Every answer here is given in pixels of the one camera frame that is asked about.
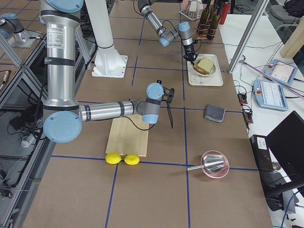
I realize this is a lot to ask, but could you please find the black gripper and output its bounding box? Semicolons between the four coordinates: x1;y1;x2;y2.
181;38;198;65
162;87;175;129

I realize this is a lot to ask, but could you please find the bread slice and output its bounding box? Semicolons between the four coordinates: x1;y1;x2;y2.
196;57;214;72
193;66;209;75

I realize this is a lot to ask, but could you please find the dark green wine bottle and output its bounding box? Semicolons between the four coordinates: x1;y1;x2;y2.
198;0;213;35

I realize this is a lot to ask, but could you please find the white dish rack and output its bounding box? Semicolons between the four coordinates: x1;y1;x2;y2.
180;0;207;21

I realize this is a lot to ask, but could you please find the wooden cutting board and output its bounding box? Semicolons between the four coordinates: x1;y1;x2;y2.
105;114;149;157

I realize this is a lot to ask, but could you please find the grey folded cloth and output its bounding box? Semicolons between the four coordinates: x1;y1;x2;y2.
204;104;226;123

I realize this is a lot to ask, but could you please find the yellow lemon right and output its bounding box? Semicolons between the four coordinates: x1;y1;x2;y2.
124;154;140;165

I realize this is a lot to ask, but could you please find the yellow lemon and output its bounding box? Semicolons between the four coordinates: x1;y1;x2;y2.
124;154;140;165
105;152;122;164

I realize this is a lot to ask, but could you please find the red bottle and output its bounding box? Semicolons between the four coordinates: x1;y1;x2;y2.
219;2;231;25

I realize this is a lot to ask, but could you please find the metal scoop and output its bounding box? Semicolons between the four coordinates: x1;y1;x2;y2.
187;154;228;173

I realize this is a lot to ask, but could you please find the pink bowl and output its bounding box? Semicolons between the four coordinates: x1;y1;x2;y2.
200;151;229;179

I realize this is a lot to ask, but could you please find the yellow lemon left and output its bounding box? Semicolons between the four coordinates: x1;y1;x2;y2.
105;152;122;164

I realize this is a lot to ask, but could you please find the blue teach pendant near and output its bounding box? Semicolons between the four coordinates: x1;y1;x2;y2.
253;79;288;111

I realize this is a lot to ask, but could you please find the blue teach pendant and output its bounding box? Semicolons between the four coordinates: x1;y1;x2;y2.
253;79;288;111
265;59;298;86

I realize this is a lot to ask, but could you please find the blue teach pendant far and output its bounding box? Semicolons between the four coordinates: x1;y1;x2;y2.
265;59;298;86

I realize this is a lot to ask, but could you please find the black computer box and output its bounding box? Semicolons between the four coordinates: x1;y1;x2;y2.
250;134;274;172

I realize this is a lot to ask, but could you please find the black laptop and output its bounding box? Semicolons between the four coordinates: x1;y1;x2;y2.
266;111;304;177

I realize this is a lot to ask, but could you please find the copper wire bottle rack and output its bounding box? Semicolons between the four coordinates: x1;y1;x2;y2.
196;23;218;40

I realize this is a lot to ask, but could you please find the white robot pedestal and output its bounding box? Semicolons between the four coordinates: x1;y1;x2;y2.
85;0;128;78

